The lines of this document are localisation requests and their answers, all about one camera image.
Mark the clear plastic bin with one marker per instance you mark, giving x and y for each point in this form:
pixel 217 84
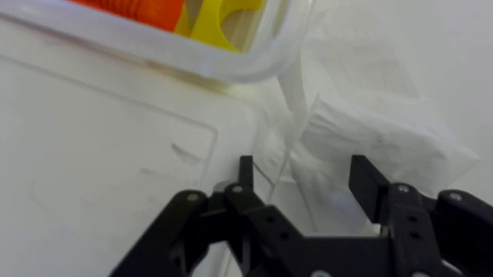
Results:
pixel 155 48

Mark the orange ridged plastic toy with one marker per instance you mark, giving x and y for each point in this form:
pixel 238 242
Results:
pixel 133 10

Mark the yellow plastic toy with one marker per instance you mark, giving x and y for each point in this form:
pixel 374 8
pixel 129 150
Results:
pixel 221 21

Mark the white plastic board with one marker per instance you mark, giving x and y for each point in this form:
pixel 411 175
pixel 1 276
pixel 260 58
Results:
pixel 103 155

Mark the white paper napkin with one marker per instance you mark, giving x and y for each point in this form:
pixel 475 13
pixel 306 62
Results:
pixel 386 144

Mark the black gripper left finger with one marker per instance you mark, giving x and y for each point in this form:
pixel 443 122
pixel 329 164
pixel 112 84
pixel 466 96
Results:
pixel 190 232

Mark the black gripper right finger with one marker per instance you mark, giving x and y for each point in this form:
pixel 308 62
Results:
pixel 437 236

